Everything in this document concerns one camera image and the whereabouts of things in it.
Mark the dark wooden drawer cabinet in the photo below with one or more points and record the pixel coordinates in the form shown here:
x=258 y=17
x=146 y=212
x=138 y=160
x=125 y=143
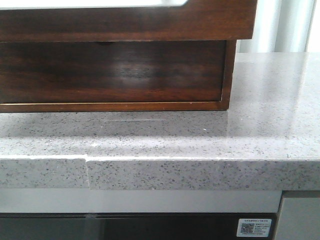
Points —
x=230 y=70

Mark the grey cabinet panel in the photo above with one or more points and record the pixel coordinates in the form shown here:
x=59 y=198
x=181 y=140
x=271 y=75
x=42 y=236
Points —
x=299 y=216

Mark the white curtain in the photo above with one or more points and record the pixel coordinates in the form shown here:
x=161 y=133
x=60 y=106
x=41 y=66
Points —
x=284 y=26

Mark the black glass appliance door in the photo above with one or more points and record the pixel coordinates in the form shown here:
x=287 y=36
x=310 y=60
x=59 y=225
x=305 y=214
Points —
x=127 y=226

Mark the white QR code sticker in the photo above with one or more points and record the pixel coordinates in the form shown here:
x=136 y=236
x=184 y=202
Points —
x=253 y=227

